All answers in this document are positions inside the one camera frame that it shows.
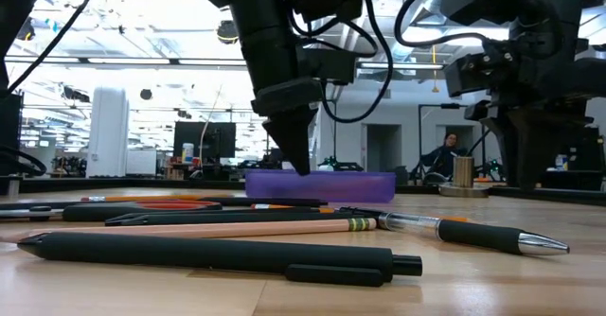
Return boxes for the black matte pen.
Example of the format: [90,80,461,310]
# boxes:
[197,196,330,208]
[17,232,423,289]
[103,210,380,227]
[221,205,351,215]
[0,200,67,212]

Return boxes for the metal cylinder on disc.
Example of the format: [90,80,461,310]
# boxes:
[437,155,491,199]

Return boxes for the red black handled scissors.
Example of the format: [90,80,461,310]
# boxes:
[0,199,224,223]

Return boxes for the black equipment rack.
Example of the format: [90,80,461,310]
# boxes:
[0,90,25,176]

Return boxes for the long ceiling light rail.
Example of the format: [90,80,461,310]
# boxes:
[0,54,446,74]

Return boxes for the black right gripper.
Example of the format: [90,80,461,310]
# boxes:
[443,39,606,189]

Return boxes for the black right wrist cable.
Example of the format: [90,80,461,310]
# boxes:
[394,0,491,48]

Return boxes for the purple plastic supply box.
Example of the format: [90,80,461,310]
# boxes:
[244,168,398,204]

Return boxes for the clear pen black grip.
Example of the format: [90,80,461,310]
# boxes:
[338,205,571,256]

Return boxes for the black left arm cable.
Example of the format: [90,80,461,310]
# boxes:
[0,0,106,179]

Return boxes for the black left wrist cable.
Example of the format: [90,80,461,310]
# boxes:
[286,0,395,124]

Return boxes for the large black monitor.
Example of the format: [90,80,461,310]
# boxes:
[172,120,238,167]

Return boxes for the white square column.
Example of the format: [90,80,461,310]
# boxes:
[85,86,131,179]

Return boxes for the black ceiling device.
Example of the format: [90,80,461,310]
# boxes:
[16,17,37,42]
[216,19,240,45]

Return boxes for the black metal frame stand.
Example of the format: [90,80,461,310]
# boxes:
[417,102,487,180]

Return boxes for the black cabinet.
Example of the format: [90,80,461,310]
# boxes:
[544,126,606,192]

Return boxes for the black aluminium table frame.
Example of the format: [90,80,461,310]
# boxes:
[0,176,606,208]

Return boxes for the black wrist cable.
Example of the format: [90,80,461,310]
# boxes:
[394,0,491,48]
[286,0,395,124]

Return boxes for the natural wood pencil green ferrule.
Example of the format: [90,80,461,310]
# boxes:
[0,217,379,244]

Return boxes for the white cabinet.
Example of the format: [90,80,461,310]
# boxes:
[125,149,158,177]

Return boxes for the person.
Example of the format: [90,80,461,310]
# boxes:
[419,132,469,180]

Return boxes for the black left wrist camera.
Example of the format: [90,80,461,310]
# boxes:
[295,45,359,83]

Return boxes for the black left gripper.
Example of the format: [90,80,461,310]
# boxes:
[250,77,328,175]

